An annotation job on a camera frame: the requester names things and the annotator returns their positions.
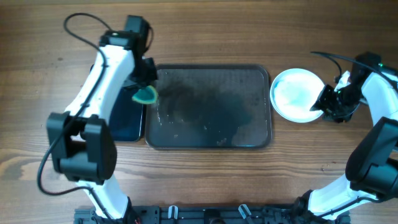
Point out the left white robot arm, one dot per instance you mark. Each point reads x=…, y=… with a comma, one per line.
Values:
x=81, y=145

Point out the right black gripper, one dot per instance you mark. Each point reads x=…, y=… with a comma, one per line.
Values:
x=322, y=103

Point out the black water tub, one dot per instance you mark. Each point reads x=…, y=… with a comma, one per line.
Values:
x=127, y=116

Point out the black mounting rail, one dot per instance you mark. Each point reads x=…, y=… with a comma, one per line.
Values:
x=277, y=214

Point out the white plate top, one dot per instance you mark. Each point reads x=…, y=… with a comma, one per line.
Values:
x=293, y=92

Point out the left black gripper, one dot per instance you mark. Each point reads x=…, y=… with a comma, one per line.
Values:
x=152, y=76

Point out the dark brown serving tray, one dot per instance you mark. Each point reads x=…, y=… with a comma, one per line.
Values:
x=210, y=106

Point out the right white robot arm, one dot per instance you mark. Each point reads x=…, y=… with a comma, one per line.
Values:
x=371, y=174

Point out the green yellow sponge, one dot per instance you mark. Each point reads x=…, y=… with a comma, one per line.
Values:
x=146, y=96

